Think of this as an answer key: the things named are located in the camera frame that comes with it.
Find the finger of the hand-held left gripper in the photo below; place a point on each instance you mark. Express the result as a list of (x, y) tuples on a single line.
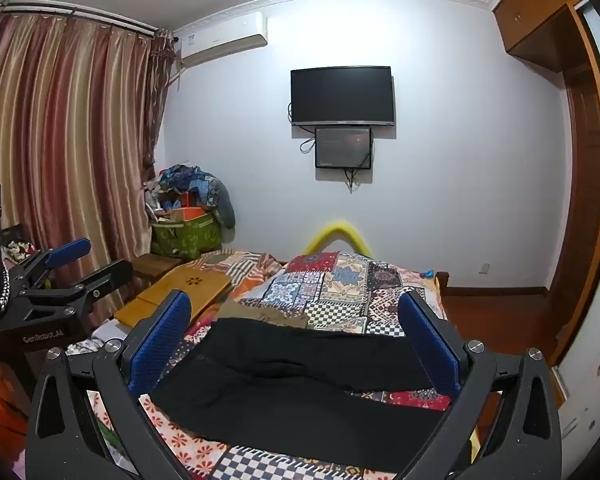
[(107, 275), (70, 251)]

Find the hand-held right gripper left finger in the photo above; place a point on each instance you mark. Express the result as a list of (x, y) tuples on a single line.
[(160, 345)]

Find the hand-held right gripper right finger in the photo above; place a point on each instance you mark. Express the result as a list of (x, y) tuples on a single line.
[(430, 345)]

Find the black pants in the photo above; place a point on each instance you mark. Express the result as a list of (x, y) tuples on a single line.
[(290, 385)]

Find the khaki pants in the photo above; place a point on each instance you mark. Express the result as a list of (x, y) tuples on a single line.
[(290, 320)]

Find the wooden stool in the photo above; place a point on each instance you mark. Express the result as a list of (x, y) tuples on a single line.
[(152, 265)]

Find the yellow wooden folding table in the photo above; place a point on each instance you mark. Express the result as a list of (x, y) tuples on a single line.
[(190, 282)]

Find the orange cloth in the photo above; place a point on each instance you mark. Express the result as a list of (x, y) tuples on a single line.
[(0, 410)]

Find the green storage box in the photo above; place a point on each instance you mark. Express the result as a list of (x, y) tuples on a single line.
[(190, 235)]

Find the striped curtain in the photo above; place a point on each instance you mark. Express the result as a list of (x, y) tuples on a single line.
[(55, 135)]

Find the patchwork bedspread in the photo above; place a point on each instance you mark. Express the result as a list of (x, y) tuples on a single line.
[(330, 280)]

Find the orange striped bed sheet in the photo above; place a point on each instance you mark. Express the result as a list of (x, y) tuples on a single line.
[(250, 265)]

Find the pile of clothes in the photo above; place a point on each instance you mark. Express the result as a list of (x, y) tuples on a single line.
[(200, 185)]

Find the yellow foam tube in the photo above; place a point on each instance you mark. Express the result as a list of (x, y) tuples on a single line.
[(337, 230)]

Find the white wheeled cabinet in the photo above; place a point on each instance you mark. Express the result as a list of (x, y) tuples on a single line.
[(595, 390)]

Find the wooden door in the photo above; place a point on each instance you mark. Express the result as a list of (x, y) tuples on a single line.
[(580, 185)]

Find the white air conditioner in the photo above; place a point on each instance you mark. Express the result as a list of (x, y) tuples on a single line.
[(220, 37)]

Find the wooden overhead cabinet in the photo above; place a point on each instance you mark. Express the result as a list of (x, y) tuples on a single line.
[(530, 10)]

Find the wooden bed frame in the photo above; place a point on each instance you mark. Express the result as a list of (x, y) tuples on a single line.
[(442, 285)]

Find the white wall socket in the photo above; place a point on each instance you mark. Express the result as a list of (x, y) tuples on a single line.
[(484, 268)]

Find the small black wall monitor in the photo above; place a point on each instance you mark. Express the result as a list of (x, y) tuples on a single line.
[(342, 147)]

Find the curtain rail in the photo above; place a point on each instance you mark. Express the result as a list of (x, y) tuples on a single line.
[(80, 12)]

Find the black wall television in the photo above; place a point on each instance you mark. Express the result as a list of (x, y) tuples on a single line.
[(342, 95)]

